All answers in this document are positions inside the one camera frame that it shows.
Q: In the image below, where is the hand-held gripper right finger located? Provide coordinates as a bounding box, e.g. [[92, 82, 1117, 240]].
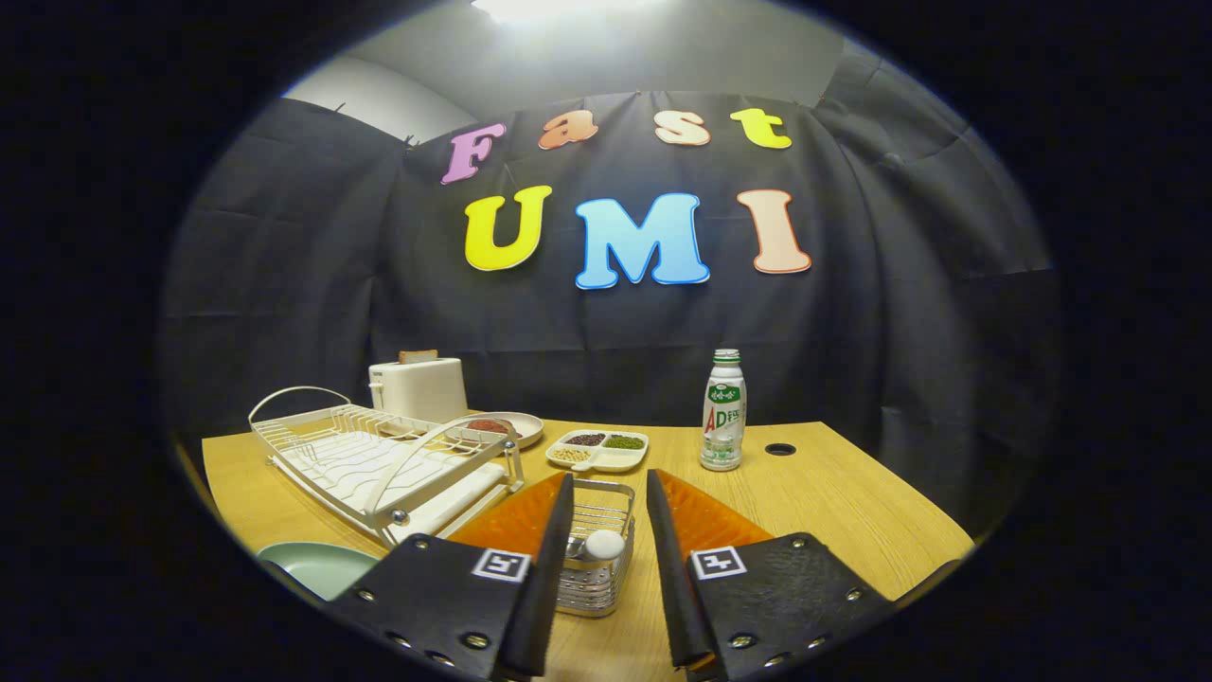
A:
[[646, 468, 896, 681]]

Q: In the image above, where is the white wire dish rack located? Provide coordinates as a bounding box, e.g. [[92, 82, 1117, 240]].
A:
[[248, 386, 526, 550]]

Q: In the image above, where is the light green plate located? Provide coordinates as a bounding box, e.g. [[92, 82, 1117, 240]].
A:
[[256, 541, 382, 603]]

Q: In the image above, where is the beige round plate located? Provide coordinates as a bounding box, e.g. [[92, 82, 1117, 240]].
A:
[[454, 411, 545, 450]]

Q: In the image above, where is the metal wire basket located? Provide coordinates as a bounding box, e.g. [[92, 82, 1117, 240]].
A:
[[554, 478, 637, 619]]

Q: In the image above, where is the white divided tray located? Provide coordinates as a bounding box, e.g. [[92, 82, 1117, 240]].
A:
[[545, 429, 651, 473]]

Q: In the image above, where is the white bottle with green label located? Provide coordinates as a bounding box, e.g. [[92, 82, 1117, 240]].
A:
[[700, 349, 748, 472]]

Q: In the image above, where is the white toaster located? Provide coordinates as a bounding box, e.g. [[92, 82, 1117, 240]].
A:
[[368, 356, 470, 424]]

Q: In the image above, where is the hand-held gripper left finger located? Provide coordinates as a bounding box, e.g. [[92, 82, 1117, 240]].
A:
[[327, 472, 576, 681]]

